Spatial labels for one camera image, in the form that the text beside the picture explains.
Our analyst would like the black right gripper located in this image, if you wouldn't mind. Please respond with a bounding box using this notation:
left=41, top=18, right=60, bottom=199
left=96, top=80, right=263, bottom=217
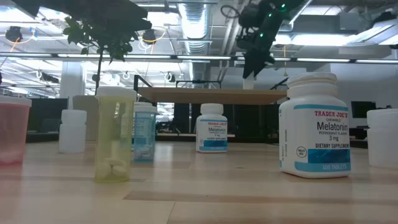
left=235, top=30, right=278, bottom=80

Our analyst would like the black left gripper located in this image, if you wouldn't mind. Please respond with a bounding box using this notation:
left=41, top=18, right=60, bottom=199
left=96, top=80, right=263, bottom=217
left=12, top=0, right=154, bottom=32

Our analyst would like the white Trader Joe's melatonin bottle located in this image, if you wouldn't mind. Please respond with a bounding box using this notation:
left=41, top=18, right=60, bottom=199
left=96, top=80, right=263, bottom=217
left=278, top=72, right=352, bottom=179
left=195, top=103, right=229, bottom=154

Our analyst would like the yellow translucent pill vial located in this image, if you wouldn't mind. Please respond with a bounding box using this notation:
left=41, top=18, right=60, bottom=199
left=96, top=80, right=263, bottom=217
left=94, top=86, right=138, bottom=184

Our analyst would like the blue translucent pill vial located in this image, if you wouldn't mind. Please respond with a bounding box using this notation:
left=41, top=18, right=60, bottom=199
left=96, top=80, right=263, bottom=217
left=133, top=105, right=158, bottom=164

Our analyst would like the plain white plastic bottle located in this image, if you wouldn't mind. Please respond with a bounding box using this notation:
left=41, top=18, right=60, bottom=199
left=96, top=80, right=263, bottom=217
left=366, top=108, right=398, bottom=169
left=58, top=109, right=88, bottom=154

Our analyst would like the red translucent pill vial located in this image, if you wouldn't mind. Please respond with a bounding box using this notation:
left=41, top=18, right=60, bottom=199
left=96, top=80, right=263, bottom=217
left=0, top=95, right=32, bottom=166

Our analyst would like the green leafy indoor tree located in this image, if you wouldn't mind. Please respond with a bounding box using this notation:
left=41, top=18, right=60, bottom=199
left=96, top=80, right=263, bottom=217
left=62, top=15, right=141, bottom=96

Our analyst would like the long ceiling light strip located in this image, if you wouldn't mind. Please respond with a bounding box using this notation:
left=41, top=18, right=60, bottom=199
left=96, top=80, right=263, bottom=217
left=0, top=52, right=398, bottom=65

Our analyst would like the tall white planter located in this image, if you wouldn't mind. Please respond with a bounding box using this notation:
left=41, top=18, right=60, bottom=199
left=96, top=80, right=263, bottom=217
left=72, top=94, right=100, bottom=141

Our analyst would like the black computer monitor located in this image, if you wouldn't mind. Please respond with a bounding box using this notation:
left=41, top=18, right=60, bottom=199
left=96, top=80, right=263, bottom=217
left=351, top=100, right=377, bottom=119

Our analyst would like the dark office partition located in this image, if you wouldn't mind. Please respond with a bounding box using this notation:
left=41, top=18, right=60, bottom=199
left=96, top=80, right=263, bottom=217
left=26, top=97, right=70, bottom=134

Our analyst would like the ribbed silver ventilation duct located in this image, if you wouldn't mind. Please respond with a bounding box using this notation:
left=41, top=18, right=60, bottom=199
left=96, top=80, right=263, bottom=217
left=177, top=2, right=210, bottom=82

